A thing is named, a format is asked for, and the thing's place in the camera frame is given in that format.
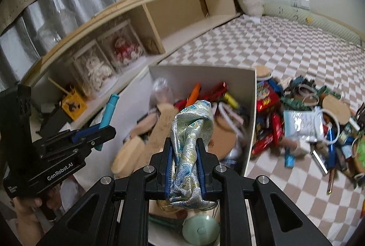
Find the brown pen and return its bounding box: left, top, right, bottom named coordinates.
left=326, top=166, right=335, bottom=195

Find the red slim packet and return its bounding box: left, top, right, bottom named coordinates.
left=204, top=82, right=229, bottom=99

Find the wooden bedside shelf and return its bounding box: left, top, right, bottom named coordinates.
left=20, top=0, right=243, bottom=127

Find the light blue tube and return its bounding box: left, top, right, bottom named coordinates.
left=94, top=94, right=120, bottom=152

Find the wooden comb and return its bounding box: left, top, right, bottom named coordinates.
left=137, top=102, right=183, bottom=155

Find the clear case with white plush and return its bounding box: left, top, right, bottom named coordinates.
left=64, top=40, right=119, bottom=94

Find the dark blue slim case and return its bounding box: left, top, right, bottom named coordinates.
left=328, top=127, right=335, bottom=155

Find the yellow tube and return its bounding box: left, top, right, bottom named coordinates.
left=222, top=92, right=240, bottom=109

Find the orange pen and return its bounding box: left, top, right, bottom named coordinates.
left=185, top=85, right=201, bottom=106

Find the white cable loop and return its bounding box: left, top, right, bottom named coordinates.
left=314, top=107, right=341, bottom=144

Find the green frog round coaster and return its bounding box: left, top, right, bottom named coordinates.
left=352, top=138, right=365, bottom=178

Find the mint green round case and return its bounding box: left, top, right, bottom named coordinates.
left=182, top=214, right=219, bottom=245

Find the white plastic packet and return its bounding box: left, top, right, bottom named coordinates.
left=282, top=109, right=324, bottom=144

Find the light wooden oval box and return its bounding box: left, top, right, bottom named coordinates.
left=111, top=136, right=146, bottom=178

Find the green long pillow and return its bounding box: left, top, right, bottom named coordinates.
left=262, top=3, right=362, bottom=45

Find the clear case with red plush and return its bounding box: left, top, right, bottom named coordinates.
left=97, top=20, right=149, bottom=74

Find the brown hair claw clip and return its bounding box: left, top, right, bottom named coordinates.
left=355, top=103, right=365, bottom=121

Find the small blue item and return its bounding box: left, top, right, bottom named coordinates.
left=285, top=149, right=297, bottom=168

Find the white cardboard box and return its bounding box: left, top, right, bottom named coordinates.
left=111, top=65, right=257, bottom=246

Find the person's left hand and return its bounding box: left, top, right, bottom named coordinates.
left=13, top=197, right=47, bottom=246

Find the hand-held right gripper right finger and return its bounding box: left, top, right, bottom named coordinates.
left=197, top=139, right=333, bottom=246

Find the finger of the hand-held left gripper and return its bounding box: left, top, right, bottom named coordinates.
left=34, top=127, right=116, bottom=160
left=71, top=124, right=105, bottom=143

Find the patterned silk pouch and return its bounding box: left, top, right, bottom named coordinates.
left=168, top=100, right=218, bottom=211

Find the small yellow box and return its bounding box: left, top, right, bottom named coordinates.
left=61, top=89, right=87, bottom=121

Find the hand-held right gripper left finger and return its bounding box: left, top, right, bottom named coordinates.
left=37, top=138, right=175, bottom=246

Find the red snack packet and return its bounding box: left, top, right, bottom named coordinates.
left=255, top=80, right=281, bottom=112

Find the clear plastic bottle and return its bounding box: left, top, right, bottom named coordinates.
left=151, top=77, right=172, bottom=104

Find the red foil snack bar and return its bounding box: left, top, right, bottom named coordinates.
left=251, top=132, right=276, bottom=155

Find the white wall socket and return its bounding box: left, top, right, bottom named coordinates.
left=290, top=0, right=310, bottom=9

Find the white headboard panel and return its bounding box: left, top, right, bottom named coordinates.
left=306, top=0, right=361, bottom=35

